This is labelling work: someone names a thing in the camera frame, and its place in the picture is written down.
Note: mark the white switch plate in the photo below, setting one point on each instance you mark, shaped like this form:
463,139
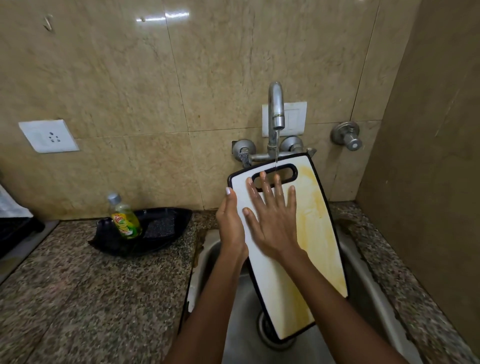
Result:
296,118

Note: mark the square white wall socket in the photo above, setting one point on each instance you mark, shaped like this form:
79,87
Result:
48,135

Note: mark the black white dish rack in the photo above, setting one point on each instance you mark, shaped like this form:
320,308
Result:
15,232

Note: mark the steel sink drain strainer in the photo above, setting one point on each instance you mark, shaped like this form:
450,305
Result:
264,330

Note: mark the round steel wall valve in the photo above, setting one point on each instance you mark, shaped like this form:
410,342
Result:
345,135

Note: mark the person's left forearm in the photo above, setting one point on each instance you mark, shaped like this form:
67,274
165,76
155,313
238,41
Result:
210,318

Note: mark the black plastic soap tray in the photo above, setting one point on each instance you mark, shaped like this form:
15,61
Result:
108,245

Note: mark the stainless steel sink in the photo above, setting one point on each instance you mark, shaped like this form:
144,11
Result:
243,337

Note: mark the person's left hand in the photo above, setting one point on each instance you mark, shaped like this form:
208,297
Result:
230,228

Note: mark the food print cutting board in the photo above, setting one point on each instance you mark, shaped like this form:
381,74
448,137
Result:
318,232

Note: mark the small metal wall hook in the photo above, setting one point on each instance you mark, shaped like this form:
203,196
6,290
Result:
48,24

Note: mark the person's right forearm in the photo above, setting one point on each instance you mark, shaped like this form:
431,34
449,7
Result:
337,318

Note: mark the person's right hand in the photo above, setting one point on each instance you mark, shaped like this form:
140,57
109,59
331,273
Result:
275,228

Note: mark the steel wall faucet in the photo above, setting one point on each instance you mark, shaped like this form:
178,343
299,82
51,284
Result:
275,97

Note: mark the yellow dish soap bottle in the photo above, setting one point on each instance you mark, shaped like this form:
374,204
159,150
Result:
125,225

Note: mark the grey drip tray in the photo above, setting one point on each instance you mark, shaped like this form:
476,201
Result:
28,255

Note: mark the dark scrub pad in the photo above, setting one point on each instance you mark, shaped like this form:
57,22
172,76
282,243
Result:
159,227

